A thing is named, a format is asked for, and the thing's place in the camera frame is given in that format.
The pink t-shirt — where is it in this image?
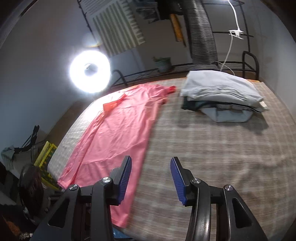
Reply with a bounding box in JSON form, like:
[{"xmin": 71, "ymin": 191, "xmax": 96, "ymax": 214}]
[{"xmin": 58, "ymin": 84, "xmax": 176, "ymax": 228}]

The yellow plastic crate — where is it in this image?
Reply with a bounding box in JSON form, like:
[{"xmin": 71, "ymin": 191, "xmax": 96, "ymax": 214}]
[{"xmin": 34, "ymin": 141, "xmax": 61, "ymax": 190}]

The plaid bed cover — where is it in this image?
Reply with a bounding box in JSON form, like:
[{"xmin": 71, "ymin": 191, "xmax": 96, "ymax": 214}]
[{"xmin": 47, "ymin": 77, "xmax": 296, "ymax": 241}]

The black tripod stand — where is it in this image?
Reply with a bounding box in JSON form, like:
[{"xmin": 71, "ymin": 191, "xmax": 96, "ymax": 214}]
[{"xmin": 14, "ymin": 125, "xmax": 40, "ymax": 154}]

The pale blue folded garment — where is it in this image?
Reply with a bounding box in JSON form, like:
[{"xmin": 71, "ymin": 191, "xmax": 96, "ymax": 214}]
[{"xmin": 201, "ymin": 108, "xmax": 253, "ymax": 123}]

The dark green folded garment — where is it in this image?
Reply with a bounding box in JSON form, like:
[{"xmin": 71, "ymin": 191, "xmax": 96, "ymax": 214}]
[{"xmin": 181, "ymin": 97, "xmax": 209, "ymax": 111}]

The light grey folded garment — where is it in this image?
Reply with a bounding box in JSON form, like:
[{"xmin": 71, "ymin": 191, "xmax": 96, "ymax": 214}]
[{"xmin": 180, "ymin": 70, "xmax": 268, "ymax": 111}]

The green potted plant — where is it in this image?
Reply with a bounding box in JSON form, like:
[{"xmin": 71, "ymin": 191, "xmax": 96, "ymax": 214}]
[{"xmin": 152, "ymin": 57, "xmax": 172, "ymax": 73}]

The grey plaid hanging coat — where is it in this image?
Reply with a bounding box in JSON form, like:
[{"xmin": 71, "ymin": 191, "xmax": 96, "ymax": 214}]
[{"xmin": 183, "ymin": 1, "xmax": 218, "ymax": 65}]

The white clip lamp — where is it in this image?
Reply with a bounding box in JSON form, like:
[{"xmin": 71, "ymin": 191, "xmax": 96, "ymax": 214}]
[{"xmin": 226, "ymin": 0, "xmax": 244, "ymax": 40}]

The orange hanging scarf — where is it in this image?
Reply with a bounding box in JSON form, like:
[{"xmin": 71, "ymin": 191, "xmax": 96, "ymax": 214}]
[{"xmin": 170, "ymin": 14, "xmax": 186, "ymax": 47}]

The round ring light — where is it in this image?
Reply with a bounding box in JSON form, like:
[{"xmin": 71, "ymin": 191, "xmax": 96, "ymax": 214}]
[{"xmin": 69, "ymin": 50, "xmax": 111, "ymax": 93}]

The white lamp cable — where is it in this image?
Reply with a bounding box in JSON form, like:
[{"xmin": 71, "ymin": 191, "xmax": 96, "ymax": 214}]
[{"xmin": 219, "ymin": 34, "xmax": 236, "ymax": 76}]

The green striped wall hanging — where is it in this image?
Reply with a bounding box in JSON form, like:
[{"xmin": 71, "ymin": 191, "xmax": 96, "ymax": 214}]
[{"xmin": 79, "ymin": 1, "xmax": 145, "ymax": 57}]

